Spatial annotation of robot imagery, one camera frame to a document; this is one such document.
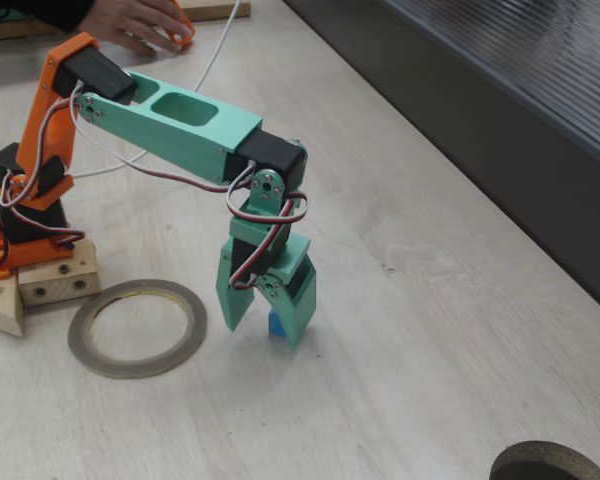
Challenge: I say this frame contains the orange leader arm handle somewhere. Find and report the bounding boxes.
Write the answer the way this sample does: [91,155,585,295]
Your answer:
[152,0,197,52]

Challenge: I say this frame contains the forearm in black sleeve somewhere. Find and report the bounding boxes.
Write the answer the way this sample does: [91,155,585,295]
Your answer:
[27,0,104,34]

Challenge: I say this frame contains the person's hand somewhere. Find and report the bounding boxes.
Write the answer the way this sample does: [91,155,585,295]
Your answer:
[77,0,189,56]

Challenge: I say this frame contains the short wooden base block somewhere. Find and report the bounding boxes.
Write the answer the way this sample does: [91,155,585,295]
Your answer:
[17,238,102,307]

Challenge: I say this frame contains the light wooden board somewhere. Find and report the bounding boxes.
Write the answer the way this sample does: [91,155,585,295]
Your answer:
[0,0,251,42]

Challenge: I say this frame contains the frosted desk partition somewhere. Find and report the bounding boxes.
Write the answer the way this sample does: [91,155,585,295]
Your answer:
[282,0,600,324]

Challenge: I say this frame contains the gripper servo wire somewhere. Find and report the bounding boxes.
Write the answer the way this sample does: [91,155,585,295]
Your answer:
[226,189,311,292]

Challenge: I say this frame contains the grey ring of tape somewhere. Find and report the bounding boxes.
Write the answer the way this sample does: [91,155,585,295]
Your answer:
[67,278,209,380]

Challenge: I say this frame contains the base servo wire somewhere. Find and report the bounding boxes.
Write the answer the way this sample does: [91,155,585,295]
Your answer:
[0,202,87,251]

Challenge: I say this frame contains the white USB cable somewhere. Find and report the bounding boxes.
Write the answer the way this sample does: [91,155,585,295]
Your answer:
[72,0,244,180]

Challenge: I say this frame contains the elbow servo wire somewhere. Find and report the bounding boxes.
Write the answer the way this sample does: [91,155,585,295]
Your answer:
[0,82,86,209]

